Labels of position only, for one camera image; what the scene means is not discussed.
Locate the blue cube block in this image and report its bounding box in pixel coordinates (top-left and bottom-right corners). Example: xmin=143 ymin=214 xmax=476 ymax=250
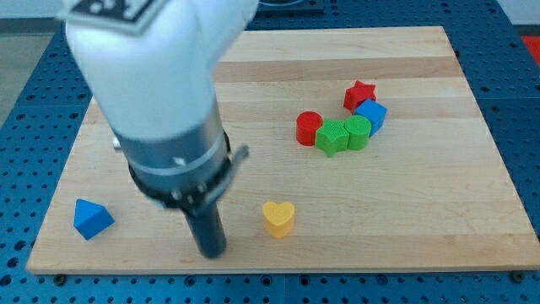
xmin=354 ymin=99 xmax=387 ymax=137

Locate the green cylinder block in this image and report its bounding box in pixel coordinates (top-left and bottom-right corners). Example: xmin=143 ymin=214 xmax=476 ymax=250
xmin=344 ymin=115 xmax=371 ymax=150

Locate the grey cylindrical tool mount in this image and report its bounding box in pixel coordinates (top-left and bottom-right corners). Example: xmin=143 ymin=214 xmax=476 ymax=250
xmin=116 ymin=102 xmax=249 ymax=209

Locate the red cylinder block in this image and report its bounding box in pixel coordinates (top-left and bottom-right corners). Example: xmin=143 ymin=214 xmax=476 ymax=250
xmin=295 ymin=111 xmax=323 ymax=146

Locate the green star block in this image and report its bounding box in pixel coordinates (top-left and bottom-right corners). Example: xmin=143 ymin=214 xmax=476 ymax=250
xmin=315 ymin=118 xmax=349 ymax=157

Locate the fiducial marker tag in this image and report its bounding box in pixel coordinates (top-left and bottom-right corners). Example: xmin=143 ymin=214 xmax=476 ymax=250
xmin=58 ymin=0 xmax=168 ymax=35

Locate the blue triangle block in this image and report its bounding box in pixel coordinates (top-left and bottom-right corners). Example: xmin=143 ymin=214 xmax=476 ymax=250
xmin=73 ymin=199 xmax=115 ymax=240

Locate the wooden board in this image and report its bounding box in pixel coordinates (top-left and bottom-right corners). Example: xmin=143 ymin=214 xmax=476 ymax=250
xmin=26 ymin=26 xmax=539 ymax=274

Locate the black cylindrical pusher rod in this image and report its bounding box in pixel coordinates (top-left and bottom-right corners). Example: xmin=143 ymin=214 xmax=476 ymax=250
xmin=184 ymin=203 xmax=227 ymax=258

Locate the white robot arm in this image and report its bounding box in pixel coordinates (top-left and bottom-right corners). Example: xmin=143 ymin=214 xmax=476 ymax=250
xmin=62 ymin=0 xmax=258 ymax=258

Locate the red star block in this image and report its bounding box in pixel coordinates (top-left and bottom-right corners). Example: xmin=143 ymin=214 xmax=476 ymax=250
xmin=343 ymin=80 xmax=376 ymax=114

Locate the yellow heart block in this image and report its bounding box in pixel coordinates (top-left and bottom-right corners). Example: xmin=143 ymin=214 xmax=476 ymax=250
xmin=262 ymin=201 xmax=295 ymax=238

